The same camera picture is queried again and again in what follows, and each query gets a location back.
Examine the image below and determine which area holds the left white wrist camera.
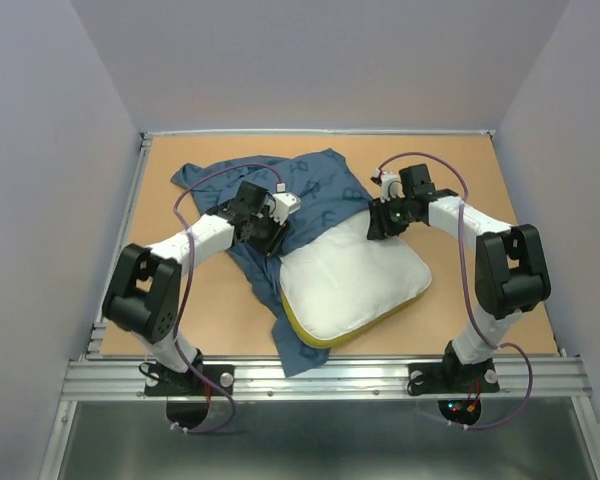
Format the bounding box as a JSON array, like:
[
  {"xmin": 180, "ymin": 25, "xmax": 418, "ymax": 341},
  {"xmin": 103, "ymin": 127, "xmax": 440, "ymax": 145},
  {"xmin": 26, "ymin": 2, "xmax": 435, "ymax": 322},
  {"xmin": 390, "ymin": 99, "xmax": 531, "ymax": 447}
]
[{"xmin": 270, "ymin": 192, "xmax": 301, "ymax": 225}]

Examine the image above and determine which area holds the aluminium mounting rail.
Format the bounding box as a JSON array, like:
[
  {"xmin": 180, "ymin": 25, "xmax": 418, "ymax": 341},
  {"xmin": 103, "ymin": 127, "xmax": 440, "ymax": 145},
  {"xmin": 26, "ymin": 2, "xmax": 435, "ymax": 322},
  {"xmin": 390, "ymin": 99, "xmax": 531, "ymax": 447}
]
[{"xmin": 61, "ymin": 355, "xmax": 592, "ymax": 402}]

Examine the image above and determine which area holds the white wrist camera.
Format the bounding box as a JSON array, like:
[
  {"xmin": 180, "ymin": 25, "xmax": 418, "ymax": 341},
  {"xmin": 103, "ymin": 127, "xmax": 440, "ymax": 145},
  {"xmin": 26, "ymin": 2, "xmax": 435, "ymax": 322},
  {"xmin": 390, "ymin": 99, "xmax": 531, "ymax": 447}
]
[
  {"xmin": 371, "ymin": 168, "xmax": 402, "ymax": 202},
  {"xmin": 270, "ymin": 192, "xmax": 301, "ymax": 225}
]

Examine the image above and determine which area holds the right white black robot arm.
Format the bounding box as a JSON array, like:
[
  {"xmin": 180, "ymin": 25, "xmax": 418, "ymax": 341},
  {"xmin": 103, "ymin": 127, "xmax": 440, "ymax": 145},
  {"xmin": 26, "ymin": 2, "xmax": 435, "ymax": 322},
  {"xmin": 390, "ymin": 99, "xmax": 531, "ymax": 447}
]
[{"xmin": 367, "ymin": 164, "xmax": 551, "ymax": 396}]

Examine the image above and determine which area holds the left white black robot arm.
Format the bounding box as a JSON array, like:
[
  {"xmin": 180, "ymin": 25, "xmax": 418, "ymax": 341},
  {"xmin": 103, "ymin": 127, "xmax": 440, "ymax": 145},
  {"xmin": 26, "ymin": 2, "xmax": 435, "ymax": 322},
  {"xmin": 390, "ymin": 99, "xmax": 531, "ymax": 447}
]
[{"xmin": 102, "ymin": 181, "xmax": 301, "ymax": 394}]

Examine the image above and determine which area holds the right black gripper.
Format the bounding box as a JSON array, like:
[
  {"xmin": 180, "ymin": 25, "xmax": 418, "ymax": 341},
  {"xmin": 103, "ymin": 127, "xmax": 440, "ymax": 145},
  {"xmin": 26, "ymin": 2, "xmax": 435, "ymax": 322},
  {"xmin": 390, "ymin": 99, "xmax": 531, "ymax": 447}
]
[{"xmin": 365, "ymin": 194, "xmax": 412, "ymax": 242}]

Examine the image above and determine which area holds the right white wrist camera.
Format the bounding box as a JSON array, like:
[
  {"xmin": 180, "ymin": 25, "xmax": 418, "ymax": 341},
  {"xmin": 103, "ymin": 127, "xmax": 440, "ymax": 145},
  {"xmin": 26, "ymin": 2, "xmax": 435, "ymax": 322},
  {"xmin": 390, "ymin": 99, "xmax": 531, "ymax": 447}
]
[{"xmin": 371, "ymin": 168, "xmax": 402, "ymax": 202}]

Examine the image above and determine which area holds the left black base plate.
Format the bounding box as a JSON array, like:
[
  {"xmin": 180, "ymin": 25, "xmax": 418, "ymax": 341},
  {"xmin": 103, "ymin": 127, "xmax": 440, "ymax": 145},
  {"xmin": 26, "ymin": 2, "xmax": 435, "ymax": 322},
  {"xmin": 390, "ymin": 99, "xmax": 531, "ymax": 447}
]
[{"xmin": 138, "ymin": 362, "xmax": 235, "ymax": 397}]

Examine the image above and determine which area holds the white pillow yellow edge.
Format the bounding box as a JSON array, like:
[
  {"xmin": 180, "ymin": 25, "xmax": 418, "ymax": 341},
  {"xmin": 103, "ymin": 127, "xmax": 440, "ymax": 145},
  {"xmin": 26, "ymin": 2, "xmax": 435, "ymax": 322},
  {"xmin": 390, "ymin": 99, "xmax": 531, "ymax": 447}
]
[{"xmin": 280, "ymin": 211, "xmax": 432, "ymax": 348}]

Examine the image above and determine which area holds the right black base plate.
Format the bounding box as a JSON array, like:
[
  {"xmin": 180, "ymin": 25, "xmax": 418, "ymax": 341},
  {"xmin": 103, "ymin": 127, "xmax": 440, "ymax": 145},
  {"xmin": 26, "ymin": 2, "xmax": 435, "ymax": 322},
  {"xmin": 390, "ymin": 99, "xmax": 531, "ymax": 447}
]
[{"xmin": 406, "ymin": 360, "xmax": 500, "ymax": 396}]

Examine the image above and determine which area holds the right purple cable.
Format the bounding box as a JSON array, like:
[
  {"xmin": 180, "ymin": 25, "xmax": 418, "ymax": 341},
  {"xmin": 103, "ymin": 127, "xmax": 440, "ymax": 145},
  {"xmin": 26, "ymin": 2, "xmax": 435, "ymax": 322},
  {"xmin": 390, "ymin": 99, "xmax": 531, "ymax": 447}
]
[{"xmin": 371, "ymin": 151, "xmax": 533, "ymax": 433}]

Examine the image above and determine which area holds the blue lettered pillowcase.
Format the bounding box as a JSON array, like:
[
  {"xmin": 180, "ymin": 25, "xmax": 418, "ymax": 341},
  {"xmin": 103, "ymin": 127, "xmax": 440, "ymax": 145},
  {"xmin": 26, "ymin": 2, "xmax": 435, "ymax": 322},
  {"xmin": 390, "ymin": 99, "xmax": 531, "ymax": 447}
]
[{"xmin": 169, "ymin": 146, "xmax": 372, "ymax": 378}]

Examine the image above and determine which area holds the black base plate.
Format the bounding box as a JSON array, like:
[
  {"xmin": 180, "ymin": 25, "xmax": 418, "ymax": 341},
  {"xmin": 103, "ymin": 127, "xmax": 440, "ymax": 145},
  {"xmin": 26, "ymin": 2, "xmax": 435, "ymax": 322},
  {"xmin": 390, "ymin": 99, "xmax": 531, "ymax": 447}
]
[
  {"xmin": 406, "ymin": 360, "xmax": 500, "ymax": 396},
  {"xmin": 138, "ymin": 362, "xmax": 235, "ymax": 397}
]

